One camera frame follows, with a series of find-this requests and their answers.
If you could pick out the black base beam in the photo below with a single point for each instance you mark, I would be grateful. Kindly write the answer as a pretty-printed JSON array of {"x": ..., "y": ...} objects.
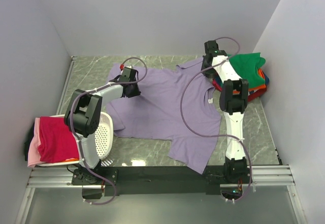
[{"x": 161, "y": 180}]

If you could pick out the red folded t shirt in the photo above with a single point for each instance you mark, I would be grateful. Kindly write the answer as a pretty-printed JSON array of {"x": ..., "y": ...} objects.
[{"x": 254, "y": 94}]

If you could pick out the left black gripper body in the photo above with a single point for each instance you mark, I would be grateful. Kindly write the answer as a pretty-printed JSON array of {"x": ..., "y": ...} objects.
[{"x": 135, "y": 90}]

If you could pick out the green folded t shirt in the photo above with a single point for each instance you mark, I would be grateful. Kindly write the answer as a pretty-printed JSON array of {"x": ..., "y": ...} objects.
[{"x": 244, "y": 64}]

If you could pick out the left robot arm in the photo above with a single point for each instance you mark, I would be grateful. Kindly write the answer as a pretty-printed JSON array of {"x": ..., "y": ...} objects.
[{"x": 84, "y": 110}]

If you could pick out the blue folded t shirt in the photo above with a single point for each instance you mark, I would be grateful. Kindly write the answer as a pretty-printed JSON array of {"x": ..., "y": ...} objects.
[{"x": 267, "y": 80}]

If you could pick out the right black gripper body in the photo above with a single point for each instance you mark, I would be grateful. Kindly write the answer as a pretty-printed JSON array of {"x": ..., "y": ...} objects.
[{"x": 209, "y": 71}]

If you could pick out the magenta t shirt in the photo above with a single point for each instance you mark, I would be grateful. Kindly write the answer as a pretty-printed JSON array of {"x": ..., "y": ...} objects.
[{"x": 57, "y": 143}]

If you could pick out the orange folded t shirt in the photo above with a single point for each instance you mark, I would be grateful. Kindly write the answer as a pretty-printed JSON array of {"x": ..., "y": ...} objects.
[{"x": 256, "y": 81}]

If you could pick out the black garment in basket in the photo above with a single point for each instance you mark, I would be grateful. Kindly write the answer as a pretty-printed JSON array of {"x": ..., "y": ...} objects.
[{"x": 27, "y": 141}]

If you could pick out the lavender t shirt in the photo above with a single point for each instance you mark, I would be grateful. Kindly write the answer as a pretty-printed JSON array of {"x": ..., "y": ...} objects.
[{"x": 173, "y": 105}]

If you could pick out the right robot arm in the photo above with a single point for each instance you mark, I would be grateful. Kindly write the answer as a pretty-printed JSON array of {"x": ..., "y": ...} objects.
[{"x": 233, "y": 101}]

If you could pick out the aluminium rail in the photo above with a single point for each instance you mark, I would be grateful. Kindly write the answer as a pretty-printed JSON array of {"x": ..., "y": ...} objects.
[{"x": 60, "y": 177}]

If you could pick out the white perforated laundry basket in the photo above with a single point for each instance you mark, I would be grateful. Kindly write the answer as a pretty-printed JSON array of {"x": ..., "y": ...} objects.
[{"x": 103, "y": 140}]

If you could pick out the pink t shirt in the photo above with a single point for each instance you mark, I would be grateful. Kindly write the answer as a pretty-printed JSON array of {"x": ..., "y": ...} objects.
[{"x": 34, "y": 157}]

